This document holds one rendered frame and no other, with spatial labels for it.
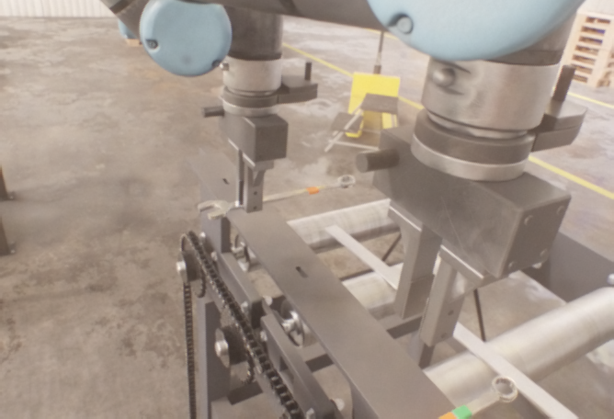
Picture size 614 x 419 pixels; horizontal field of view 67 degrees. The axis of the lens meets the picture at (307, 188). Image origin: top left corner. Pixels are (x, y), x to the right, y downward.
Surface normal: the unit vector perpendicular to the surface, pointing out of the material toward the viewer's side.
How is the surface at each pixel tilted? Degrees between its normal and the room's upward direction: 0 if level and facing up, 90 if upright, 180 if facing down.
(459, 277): 90
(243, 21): 108
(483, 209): 90
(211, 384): 90
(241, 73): 90
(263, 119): 0
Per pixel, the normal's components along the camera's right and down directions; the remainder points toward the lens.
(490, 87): -0.32, 0.42
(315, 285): 0.08, -0.88
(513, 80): -0.04, 0.47
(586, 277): -0.87, 0.17
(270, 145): 0.49, 0.44
